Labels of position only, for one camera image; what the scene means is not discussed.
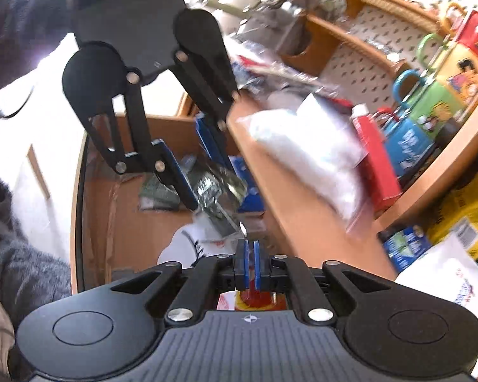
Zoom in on silver foil packets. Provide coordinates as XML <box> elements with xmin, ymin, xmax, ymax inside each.
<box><xmin>227</xmin><ymin>36</ymin><xmax>345</xmax><ymax>102</ymax></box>

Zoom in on yellow cartoon mug green handle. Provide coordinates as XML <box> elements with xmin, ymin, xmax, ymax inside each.
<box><xmin>417</xmin><ymin>32</ymin><xmax>478</xmax><ymax>106</ymax></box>

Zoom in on small blue packet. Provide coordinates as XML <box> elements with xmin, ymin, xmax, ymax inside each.
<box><xmin>381</xmin><ymin>225</ymin><xmax>438</xmax><ymax>272</ymax></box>

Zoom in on yellow packet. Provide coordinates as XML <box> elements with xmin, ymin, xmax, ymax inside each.
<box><xmin>425</xmin><ymin>166</ymin><xmax>478</xmax><ymax>261</ymax></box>

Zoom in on white wet wipes pack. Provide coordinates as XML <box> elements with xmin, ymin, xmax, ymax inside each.
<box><xmin>394</xmin><ymin>232</ymin><xmax>478</xmax><ymax>320</ymax></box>

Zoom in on grey espresso machine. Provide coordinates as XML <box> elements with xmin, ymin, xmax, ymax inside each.
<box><xmin>182</xmin><ymin>0</ymin><xmax>345</xmax><ymax>50</ymax></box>

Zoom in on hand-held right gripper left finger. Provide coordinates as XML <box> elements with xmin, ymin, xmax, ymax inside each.
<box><xmin>109</xmin><ymin>239</ymin><xmax>251</xmax><ymax>324</ymax></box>

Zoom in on red yellow sachet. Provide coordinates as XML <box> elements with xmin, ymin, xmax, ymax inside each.
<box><xmin>216</xmin><ymin>286</ymin><xmax>290</xmax><ymax>312</ymax></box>

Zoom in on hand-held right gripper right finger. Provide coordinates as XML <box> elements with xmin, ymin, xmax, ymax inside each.
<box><xmin>253</xmin><ymin>239</ymin><xmax>400</xmax><ymax>324</ymax></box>

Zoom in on white striped package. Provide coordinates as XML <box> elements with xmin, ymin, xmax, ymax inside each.
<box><xmin>156</xmin><ymin>223</ymin><xmax>240</xmax><ymax>270</ymax></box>

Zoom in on white pegboard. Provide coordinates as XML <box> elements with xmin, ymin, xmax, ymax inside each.
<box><xmin>326</xmin><ymin>0</ymin><xmax>447</xmax><ymax>109</ymax></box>

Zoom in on person's left forearm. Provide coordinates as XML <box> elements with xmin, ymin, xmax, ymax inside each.
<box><xmin>0</xmin><ymin>0</ymin><xmax>78</xmax><ymax>98</ymax></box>

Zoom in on wooden rattan shelf rack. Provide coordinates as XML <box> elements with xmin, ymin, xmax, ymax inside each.
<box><xmin>278</xmin><ymin>0</ymin><xmax>452</xmax><ymax>89</ymax></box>

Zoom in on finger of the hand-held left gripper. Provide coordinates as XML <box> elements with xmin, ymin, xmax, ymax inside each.
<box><xmin>174</xmin><ymin>50</ymin><xmax>242</xmax><ymax>192</ymax></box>
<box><xmin>87</xmin><ymin>69</ymin><xmax>202</xmax><ymax>212</ymax></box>

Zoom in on blue box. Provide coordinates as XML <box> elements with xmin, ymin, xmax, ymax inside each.
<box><xmin>230</xmin><ymin>155</ymin><xmax>266</xmax><ymax>214</ymax></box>

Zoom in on red box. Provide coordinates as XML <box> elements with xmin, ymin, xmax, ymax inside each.
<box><xmin>351</xmin><ymin>103</ymin><xmax>404</xmax><ymax>212</ymax></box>

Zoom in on red cartoon mug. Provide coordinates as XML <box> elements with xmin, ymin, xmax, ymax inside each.
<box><xmin>441</xmin><ymin>3</ymin><xmax>478</xmax><ymax>70</ymax></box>

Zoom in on person's grey fuzzy garment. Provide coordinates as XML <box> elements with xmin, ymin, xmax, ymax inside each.
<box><xmin>0</xmin><ymin>167</ymin><xmax>73</xmax><ymax>382</ymax></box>

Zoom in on dark green packet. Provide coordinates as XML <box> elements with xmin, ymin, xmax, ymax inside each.
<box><xmin>139</xmin><ymin>174</ymin><xmax>185</xmax><ymax>212</ymax></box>

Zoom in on clear crinkly plastic packet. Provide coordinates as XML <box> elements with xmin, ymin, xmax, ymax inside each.
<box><xmin>194</xmin><ymin>162</ymin><xmax>250</xmax><ymax>240</ymax></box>

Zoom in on green cartoon mug blue handle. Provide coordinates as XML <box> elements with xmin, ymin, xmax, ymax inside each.
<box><xmin>394</xmin><ymin>69</ymin><xmax>476</xmax><ymax>138</ymax></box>

